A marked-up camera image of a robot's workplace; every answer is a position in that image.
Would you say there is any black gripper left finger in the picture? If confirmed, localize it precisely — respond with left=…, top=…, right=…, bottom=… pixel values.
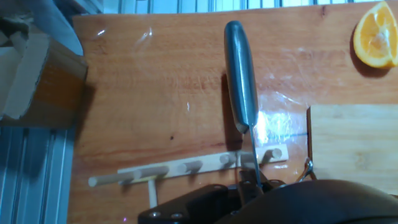
left=138, top=178, right=264, bottom=224

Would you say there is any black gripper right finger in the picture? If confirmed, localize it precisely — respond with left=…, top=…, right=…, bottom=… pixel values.
left=263, top=179, right=285, bottom=192

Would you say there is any steel cleaver knife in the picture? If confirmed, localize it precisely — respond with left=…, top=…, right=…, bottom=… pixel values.
left=223, top=20, right=264, bottom=189

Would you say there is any wooden peg dish rack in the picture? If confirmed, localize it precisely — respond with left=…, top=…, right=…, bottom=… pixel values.
left=88, top=143, right=289, bottom=209

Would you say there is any bamboo cutting board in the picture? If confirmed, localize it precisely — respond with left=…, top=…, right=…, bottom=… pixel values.
left=295, top=104, right=398, bottom=195

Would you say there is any reddish glossy wooden board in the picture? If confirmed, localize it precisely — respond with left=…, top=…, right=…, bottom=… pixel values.
left=67, top=1, right=398, bottom=224

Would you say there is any orange wedge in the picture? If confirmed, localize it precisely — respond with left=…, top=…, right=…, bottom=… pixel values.
left=353, top=1, right=398, bottom=69

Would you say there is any brown cardboard box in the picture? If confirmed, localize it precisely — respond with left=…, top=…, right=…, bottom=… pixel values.
left=0, top=15, right=88, bottom=129

